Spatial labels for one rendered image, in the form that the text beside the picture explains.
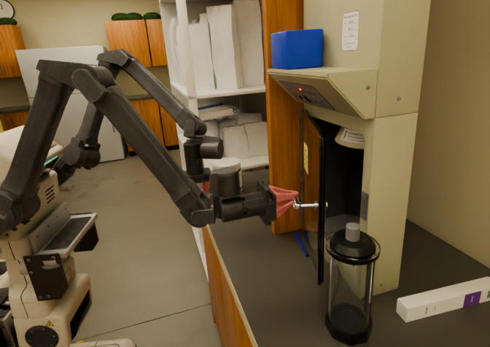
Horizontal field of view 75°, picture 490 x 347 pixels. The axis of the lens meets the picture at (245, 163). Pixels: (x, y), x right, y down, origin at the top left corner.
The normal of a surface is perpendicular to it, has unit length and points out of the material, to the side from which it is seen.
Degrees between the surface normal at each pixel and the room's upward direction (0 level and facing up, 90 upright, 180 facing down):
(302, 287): 0
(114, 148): 90
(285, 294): 0
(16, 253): 90
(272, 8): 90
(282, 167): 90
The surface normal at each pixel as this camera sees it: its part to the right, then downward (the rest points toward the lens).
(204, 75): -0.11, 0.38
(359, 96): 0.30, 0.30
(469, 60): -0.95, 0.15
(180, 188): -0.06, 0.07
